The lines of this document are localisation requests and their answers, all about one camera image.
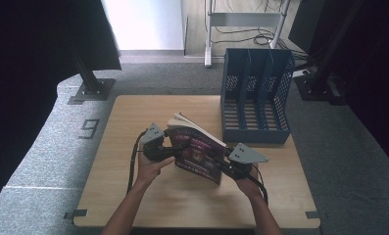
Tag black floor cables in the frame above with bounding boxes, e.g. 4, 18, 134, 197
211, 0, 312, 62

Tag blue plastic file rack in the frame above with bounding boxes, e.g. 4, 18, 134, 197
220, 47, 296, 145

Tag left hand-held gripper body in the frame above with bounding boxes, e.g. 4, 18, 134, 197
140, 122, 184, 163

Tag metal stand with base plate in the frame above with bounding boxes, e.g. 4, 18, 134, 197
67, 48, 117, 106

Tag black curtain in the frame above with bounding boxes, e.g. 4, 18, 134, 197
288, 0, 389, 174
0, 0, 122, 219

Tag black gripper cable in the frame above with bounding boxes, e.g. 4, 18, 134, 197
246, 164, 269, 206
125, 129, 149, 195

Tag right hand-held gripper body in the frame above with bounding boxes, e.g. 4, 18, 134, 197
219, 142, 269, 181

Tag dark metal stand with base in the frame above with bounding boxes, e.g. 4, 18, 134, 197
293, 0, 366, 106

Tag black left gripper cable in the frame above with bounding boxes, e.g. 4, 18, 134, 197
125, 129, 149, 195

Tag grey metal table bracket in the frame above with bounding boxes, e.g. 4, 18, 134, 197
63, 209, 89, 220

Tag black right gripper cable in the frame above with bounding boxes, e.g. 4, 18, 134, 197
246, 164, 269, 206

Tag white metal stand frame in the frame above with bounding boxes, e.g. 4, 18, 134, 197
204, 0, 293, 69

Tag person's left hand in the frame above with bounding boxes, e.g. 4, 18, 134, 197
136, 151, 176, 188

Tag person's right hand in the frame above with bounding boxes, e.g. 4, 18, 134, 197
234, 164, 265, 199

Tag purple cover paperback book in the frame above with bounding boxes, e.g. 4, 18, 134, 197
166, 112, 228, 186

